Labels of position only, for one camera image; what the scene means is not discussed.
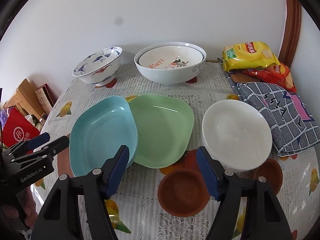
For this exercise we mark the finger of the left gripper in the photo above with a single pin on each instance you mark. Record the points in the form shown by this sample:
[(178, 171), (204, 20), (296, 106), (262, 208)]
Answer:
[(22, 148), (44, 152)]

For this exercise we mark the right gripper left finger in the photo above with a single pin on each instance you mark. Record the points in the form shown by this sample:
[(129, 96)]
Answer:
[(59, 217)]

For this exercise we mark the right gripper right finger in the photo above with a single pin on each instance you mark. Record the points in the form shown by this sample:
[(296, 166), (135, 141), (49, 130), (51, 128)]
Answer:
[(264, 217)]

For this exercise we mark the brown clay saucer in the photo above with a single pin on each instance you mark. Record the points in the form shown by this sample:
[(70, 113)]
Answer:
[(272, 171), (183, 193)]

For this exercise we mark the blue square plate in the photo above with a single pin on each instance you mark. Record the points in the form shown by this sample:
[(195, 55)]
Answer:
[(99, 132)]

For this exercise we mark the white round bowl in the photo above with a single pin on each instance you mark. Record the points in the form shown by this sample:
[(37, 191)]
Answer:
[(236, 135)]

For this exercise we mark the green square plate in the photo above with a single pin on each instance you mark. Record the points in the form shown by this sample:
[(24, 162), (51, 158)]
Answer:
[(164, 125)]

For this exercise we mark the red paper bag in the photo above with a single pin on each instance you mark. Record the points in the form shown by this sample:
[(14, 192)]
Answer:
[(18, 129)]

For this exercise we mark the brown plate under blue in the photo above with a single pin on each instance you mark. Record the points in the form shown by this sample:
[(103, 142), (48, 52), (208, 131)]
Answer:
[(63, 163)]

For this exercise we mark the brown framed picture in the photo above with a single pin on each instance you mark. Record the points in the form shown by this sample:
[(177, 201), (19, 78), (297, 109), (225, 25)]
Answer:
[(46, 98)]

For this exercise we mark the grey checked folded cloth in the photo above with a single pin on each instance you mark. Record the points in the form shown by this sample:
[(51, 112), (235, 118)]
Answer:
[(293, 129)]

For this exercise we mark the blue bird patterned bowl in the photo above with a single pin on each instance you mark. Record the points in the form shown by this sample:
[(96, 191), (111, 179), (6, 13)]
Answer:
[(100, 67)]

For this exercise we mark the lace fruit print tablecloth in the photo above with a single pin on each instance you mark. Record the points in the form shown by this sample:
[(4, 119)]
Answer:
[(137, 192)]

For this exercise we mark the red chips bag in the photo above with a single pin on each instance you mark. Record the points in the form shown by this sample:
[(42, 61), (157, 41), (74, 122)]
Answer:
[(278, 74)]

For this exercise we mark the large white outer bowl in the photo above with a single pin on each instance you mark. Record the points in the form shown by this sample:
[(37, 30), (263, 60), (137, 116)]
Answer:
[(170, 76)]

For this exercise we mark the lemon print inner bowl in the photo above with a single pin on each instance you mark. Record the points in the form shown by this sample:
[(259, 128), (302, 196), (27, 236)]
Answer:
[(170, 57)]

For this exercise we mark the yellow chips bag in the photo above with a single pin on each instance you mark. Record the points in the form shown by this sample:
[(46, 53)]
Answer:
[(248, 55)]

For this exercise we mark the brown wooden door frame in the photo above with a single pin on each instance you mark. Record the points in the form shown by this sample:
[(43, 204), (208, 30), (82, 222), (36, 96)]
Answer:
[(291, 32)]

